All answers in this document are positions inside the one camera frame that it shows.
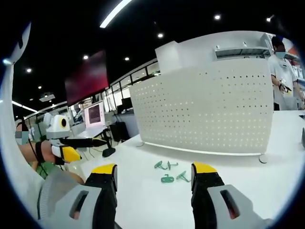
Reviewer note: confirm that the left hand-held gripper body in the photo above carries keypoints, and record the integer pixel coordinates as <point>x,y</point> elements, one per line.
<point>56,128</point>

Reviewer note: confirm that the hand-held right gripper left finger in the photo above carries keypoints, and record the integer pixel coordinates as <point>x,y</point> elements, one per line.
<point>95,202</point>

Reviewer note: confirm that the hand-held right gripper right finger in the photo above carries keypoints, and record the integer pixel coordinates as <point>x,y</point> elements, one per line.
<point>209,202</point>

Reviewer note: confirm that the green hook assembly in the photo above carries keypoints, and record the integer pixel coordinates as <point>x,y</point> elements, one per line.
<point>171,164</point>
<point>183,176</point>

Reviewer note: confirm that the person's left hand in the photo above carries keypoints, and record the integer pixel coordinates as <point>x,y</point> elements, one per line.
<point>48,153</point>

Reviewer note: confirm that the person's green shirt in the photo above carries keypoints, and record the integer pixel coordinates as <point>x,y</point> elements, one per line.
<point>45,168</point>

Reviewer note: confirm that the black desk stand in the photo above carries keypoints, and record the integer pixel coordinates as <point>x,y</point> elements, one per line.
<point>108,151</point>

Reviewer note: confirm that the pink-lit monitor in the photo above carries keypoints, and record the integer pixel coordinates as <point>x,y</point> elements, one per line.
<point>94,115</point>

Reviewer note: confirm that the black computer tower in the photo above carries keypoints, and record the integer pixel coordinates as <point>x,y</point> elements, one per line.
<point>119,131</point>

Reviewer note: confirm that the black monitor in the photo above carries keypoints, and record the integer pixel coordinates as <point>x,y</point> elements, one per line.
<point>126,105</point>

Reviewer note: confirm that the dark red hanging screen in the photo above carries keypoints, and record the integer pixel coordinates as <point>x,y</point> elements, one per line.
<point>88,76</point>

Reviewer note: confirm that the white perforated panel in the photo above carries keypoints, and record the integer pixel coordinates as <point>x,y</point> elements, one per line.
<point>202,109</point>

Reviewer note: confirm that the grey object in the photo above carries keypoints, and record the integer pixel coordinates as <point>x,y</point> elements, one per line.
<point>303,135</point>

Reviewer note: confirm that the long ceiling light strip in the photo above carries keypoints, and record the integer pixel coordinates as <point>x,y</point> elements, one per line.
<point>114,13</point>

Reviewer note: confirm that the group of ceiling spotlights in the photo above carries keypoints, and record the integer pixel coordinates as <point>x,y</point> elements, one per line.
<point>217,17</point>

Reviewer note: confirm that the white wall tray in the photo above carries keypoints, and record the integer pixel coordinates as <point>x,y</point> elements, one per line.
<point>240,52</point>

